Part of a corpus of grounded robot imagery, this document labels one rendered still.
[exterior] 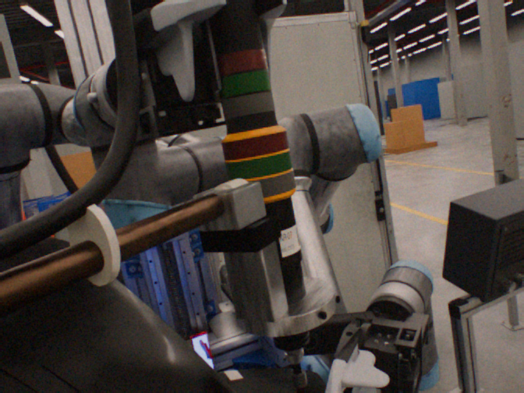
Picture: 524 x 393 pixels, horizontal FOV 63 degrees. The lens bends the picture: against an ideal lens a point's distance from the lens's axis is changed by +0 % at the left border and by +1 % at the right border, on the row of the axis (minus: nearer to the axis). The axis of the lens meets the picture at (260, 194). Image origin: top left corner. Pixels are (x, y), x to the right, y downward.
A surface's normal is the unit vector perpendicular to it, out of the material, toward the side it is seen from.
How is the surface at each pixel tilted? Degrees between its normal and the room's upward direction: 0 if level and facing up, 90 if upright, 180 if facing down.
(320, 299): 0
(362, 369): 6
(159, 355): 40
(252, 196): 90
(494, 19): 90
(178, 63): 90
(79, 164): 90
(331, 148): 103
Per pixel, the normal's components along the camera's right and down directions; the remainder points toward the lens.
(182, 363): 0.41, -0.80
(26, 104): 0.69, -0.28
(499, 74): 0.14, 0.13
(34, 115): 0.77, 0.04
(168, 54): -0.86, 0.23
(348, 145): 0.24, 0.33
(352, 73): 0.40, 0.07
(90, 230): -0.50, 0.23
